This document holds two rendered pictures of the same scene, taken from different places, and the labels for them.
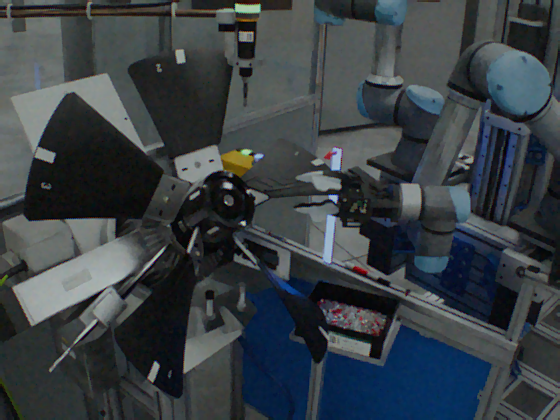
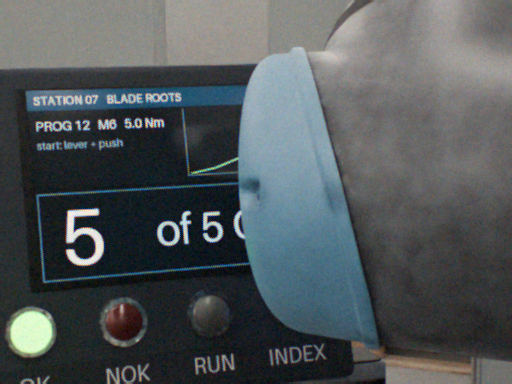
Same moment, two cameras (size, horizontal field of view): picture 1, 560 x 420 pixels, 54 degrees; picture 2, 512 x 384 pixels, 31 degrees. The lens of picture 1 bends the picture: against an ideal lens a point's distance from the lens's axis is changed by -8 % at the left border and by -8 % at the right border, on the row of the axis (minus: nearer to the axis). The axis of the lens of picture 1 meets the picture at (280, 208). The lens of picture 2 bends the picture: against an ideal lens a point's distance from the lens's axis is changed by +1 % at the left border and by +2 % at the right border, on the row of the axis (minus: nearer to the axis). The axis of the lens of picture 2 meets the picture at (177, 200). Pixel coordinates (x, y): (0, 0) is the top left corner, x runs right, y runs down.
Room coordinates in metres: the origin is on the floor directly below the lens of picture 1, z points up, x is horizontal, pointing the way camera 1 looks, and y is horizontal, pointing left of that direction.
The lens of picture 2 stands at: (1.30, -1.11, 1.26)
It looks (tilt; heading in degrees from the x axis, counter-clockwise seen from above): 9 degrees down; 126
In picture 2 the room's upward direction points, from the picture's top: 1 degrees counter-clockwise
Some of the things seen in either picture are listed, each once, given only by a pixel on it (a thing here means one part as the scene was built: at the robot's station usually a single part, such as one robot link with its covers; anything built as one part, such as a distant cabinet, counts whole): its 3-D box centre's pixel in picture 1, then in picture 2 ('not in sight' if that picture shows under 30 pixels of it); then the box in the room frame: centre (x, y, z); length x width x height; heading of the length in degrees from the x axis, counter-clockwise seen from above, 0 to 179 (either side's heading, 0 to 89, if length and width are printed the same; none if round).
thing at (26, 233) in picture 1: (33, 243); not in sight; (1.27, 0.65, 0.92); 0.17 x 0.16 x 0.11; 53
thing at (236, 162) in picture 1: (248, 175); not in sight; (1.54, 0.10, 1.02); 0.16 x 0.10 x 0.11; 53
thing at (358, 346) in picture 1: (347, 319); not in sight; (1.12, -0.17, 0.85); 0.22 x 0.17 x 0.07; 69
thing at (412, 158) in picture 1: (418, 147); not in sight; (1.67, -0.41, 1.09); 0.15 x 0.15 x 0.10
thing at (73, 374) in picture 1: (83, 345); not in sight; (1.09, 0.48, 0.73); 0.15 x 0.09 x 0.22; 53
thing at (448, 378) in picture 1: (344, 387); not in sight; (1.30, -0.22, 0.45); 0.82 x 0.02 x 0.66; 53
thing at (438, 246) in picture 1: (431, 241); not in sight; (1.11, -0.33, 1.08); 0.11 x 0.08 x 0.11; 11
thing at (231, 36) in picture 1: (241, 37); not in sight; (1.07, 0.09, 1.50); 0.09 x 0.07 x 0.10; 88
